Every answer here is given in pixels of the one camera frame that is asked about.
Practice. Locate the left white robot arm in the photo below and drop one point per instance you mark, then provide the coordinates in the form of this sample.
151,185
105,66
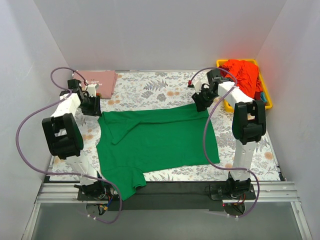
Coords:
65,140

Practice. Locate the green t-shirt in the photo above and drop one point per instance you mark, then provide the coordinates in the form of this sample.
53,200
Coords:
136,142

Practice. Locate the yellow plastic bin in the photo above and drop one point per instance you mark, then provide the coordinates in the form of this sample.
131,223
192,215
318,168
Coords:
269,104

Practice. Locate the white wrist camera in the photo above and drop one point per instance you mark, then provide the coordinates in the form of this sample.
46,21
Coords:
91,90
197,86

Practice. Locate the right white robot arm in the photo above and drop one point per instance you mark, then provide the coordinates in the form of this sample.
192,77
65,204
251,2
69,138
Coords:
248,127

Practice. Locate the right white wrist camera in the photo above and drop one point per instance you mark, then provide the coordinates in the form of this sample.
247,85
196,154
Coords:
197,86

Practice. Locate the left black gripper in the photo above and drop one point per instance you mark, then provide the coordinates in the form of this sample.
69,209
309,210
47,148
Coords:
92,106

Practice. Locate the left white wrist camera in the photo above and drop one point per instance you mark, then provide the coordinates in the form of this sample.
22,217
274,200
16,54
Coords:
91,90

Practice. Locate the blue cloth in bin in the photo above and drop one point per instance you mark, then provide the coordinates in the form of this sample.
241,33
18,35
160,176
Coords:
262,97

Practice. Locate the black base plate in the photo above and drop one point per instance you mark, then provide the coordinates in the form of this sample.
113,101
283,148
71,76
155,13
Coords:
178,195

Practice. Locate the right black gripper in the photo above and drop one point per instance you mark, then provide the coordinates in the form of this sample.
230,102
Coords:
200,100

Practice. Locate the aluminium frame rail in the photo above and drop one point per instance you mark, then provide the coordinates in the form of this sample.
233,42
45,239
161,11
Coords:
168,211

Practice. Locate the folded pink t-shirt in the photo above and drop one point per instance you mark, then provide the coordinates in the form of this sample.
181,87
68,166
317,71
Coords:
106,81

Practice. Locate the red t-shirt in bin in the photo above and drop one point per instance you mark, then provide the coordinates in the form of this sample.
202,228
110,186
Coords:
247,75

